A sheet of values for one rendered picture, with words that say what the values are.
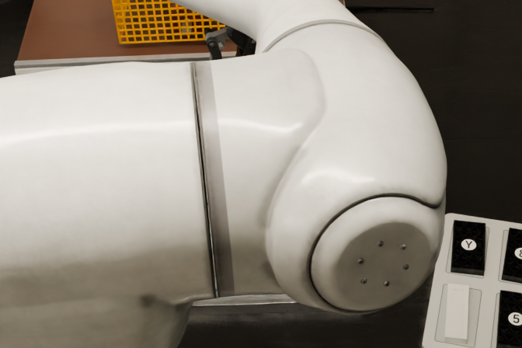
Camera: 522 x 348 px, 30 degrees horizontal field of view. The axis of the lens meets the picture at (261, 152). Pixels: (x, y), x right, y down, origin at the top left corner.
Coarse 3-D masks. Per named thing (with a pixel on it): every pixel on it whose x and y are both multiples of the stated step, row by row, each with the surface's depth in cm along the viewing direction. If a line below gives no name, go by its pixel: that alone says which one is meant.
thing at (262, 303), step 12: (216, 288) 145; (204, 300) 144; (216, 300) 143; (228, 300) 143; (240, 300) 143; (252, 300) 143; (264, 300) 143; (276, 300) 143; (288, 300) 143; (192, 312) 144; (204, 312) 144; (216, 312) 144; (228, 312) 144; (240, 312) 144; (252, 312) 144; (264, 312) 144
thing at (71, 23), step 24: (48, 0) 172; (72, 0) 172; (96, 0) 171; (48, 24) 167; (72, 24) 166; (96, 24) 166; (144, 24) 165; (168, 24) 165; (216, 24) 164; (24, 48) 162; (48, 48) 162; (72, 48) 161; (96, 48) 161; (120, 48) 161; (144, 48) 160; (168, 48) 160; (192, 48) 160; (24, 72) 160
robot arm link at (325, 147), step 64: (256, 64) 52; (320, 64) 54; (384, 64) 54; (256, 128) 48; (320, 128) 49; (384, 128) 48; (256, 192) 48; (320, 192) 46; (384, 192) 46; (256, 256) 49; (320, 256) 46; (384, 256) 47
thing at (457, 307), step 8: (448, 288) 143; (456, 288) 143; (464, 288) 143; (448, 296) 142; (456, 296) 142; (464, 296) 142; (448, 304) 141; (456, 304) 141; (464, 304) 141; (448, 312) 140; (456, 312) 140; (464, 312) 140; (448, 320) 139; (456, 320) 139; (464, 320) 139; (448, 328) 138; (456, 328) 138; (464, 328) 138; (448, 336) 137; (456, 336) 137; (464, 336) 137
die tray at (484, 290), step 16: (448, 224) 154; (496, 224) 153; (512, 224) 153; (448, 240) 151; (496, 240) 151; (448, 256) 149; (496, 256) 149; (448, 272) 147; (496, 272) 146; (432, 288) 145; (480, 288) 144; (496, 288) 144; (512, 288) 144; (432, 304) 143; (480, 304) 142; (496, 304) 142; (432, 320) 140; (480, 320) 140; (496, 320) 140; (432, 336) 138; (480, 336) 138
